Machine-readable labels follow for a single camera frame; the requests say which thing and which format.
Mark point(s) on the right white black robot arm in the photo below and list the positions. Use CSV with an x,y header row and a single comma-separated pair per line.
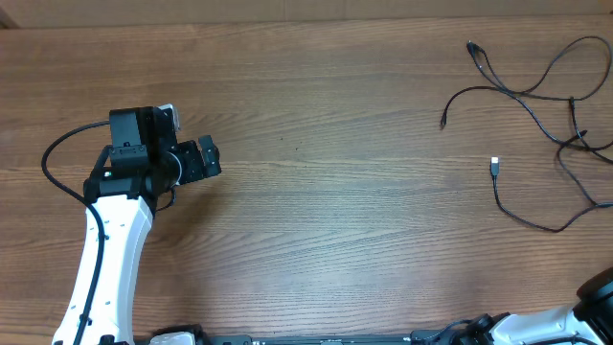
x,y
588,322

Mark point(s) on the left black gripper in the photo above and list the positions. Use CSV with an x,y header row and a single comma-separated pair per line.
x,y
195,171

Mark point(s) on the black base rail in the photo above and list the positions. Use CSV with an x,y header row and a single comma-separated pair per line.
x,y
412,338

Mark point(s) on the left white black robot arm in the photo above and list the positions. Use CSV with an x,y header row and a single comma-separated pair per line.
x,y
143,161

